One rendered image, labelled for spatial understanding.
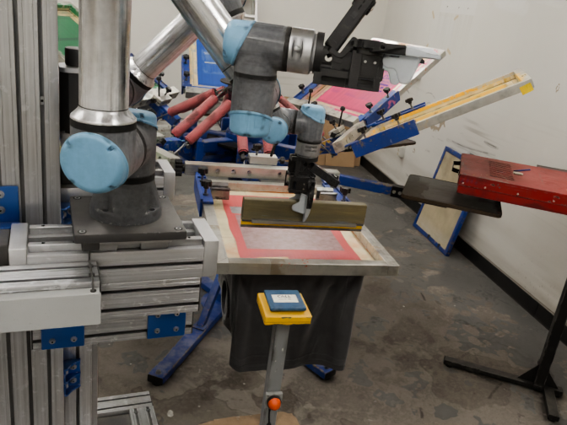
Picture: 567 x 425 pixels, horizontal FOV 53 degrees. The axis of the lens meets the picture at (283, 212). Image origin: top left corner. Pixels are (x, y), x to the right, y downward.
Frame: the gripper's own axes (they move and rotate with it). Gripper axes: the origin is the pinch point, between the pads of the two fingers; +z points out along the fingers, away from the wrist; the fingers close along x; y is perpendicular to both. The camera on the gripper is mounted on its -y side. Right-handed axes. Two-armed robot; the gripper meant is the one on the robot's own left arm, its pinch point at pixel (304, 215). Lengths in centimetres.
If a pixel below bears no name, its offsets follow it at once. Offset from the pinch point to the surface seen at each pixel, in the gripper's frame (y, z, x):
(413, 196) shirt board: -72, 14, -67
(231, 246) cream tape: 21.7, 13.9, -4.8
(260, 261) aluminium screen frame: 15.6, 10.4, 13.2
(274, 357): 12.8, 30.1, 33.5
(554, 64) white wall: -200, -47, -163
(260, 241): 11.3, 13.9, -9.4
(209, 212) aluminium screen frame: 27.3, 10.5, -25.5
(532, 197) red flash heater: -113, 2, -39
